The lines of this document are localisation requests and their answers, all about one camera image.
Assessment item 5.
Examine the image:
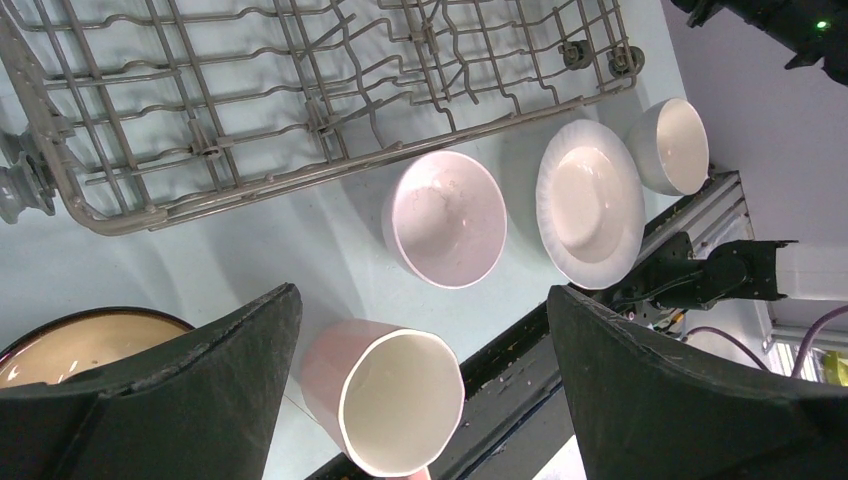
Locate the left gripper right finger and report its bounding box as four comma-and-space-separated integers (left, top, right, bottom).
547, 286, 847, 479

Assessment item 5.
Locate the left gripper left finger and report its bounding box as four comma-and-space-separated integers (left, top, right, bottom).
1, 283, 303, 479

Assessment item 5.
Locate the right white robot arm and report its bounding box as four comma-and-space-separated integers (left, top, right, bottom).
610, 1, 847, 311

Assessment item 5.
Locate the brown rimmed tan bowl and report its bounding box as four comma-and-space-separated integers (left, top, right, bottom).
1, 307, 194, 389

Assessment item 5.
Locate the pink mug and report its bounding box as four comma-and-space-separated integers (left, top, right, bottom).
299, 319, 465, 479

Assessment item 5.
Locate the white scalloped plate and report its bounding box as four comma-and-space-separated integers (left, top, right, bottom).
535, 119, 646, 290

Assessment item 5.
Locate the white ceramic bowl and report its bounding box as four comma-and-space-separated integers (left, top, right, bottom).
625, 98, 709, 196

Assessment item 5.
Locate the pink white bowl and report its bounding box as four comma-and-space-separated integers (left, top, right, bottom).
381, 150, 508, 290

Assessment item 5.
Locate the grey wire dish rack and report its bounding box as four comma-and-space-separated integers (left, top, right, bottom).
1, 1, 645, 236

